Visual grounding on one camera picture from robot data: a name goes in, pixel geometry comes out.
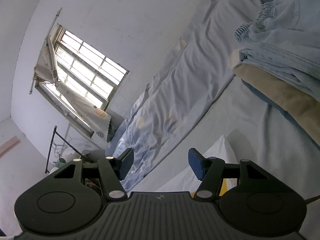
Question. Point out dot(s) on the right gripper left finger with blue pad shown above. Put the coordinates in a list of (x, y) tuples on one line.
[(112, 171)]

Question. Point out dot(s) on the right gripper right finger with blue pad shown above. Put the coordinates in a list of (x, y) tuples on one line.
[(209, 171)]

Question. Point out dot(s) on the white yellow plastic mailer bag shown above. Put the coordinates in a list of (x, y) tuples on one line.
[(189, 178)]

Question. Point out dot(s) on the blue pillow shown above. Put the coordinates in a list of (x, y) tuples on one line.
[(116, 130)]

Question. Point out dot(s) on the patterned window curtain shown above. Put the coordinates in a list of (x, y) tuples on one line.
[(46, 71)]

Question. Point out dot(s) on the blue printed bed sheet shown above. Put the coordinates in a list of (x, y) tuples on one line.
[(255, 131)]

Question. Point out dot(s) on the black clothes rack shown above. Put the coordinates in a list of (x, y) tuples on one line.
[(59, 149)]

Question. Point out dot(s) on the crumpled blue duvet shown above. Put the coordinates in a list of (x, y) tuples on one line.
[(179, 95)]

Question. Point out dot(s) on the window with bars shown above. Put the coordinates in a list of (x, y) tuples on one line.
[(85, 70)]

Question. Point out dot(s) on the folded beige garment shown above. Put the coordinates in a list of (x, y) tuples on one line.
[(297, 107)]

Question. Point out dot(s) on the folded light blue jeans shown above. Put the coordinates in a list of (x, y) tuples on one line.
[(284, 41)]

